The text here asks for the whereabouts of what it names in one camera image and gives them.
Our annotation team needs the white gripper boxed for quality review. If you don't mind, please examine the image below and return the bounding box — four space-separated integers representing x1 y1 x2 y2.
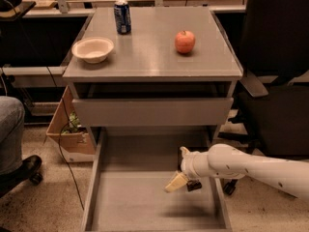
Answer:
164 146 211 193

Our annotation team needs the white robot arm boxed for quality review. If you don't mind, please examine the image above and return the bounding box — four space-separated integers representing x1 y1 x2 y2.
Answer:
164 144 309 201

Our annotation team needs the open grey middle drawer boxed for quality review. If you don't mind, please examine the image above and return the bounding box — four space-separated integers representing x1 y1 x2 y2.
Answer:
81 129 232 232

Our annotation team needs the grey drawer cabinet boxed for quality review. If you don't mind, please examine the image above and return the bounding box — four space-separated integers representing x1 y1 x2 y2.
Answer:
63 7 242 138

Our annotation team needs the grey top drawer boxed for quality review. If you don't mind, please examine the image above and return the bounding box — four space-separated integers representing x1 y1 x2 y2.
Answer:
72 98 233 127

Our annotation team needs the cardboard box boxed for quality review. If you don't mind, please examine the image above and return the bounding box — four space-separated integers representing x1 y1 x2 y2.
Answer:
46 87 95 162

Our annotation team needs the red apple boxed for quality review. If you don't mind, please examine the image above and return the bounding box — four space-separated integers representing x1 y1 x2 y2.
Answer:
175 30 195 54

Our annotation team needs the black office chair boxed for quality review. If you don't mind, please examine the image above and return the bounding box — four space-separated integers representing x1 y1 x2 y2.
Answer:
218 0 309 196

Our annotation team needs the white paper bowl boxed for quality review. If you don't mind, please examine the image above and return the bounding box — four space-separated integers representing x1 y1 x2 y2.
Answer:
71 37 114 64

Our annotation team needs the black chair caster left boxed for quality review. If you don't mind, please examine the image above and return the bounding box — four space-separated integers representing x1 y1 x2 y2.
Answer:
29 173 42 185

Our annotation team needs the blue soda can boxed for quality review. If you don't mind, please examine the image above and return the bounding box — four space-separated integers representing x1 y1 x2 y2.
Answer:
114 0 131 34

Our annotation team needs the black shoe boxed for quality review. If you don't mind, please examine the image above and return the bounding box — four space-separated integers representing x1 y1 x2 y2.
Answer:
0 155 42 197

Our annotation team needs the person leg in jeans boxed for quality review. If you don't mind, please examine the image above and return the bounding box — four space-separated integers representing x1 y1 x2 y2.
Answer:
0 96 25 175

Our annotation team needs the black cable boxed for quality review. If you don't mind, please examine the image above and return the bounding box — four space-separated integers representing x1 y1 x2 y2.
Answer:
44 66 85 211

